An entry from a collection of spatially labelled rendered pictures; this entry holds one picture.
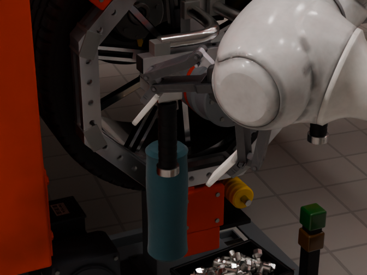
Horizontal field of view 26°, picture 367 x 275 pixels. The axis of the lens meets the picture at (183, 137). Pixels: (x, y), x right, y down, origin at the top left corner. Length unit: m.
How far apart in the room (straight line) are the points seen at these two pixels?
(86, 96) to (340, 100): 0.93
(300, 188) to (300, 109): 2.30
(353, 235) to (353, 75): 2.05
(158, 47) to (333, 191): 1.71
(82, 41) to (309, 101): 0.89
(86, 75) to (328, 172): 1.73
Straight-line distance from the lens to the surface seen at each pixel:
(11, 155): 1.53
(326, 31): 0.76
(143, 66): 1.44
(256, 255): 1.61
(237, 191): 1.90
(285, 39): 0.74
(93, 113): 1.65
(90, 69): 1.61
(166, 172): 1.50
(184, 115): 1.86
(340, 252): 2.69
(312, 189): 3.05
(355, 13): 0.87
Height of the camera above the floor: 1.46
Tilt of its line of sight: 25 degrees down
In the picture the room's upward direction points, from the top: straight up
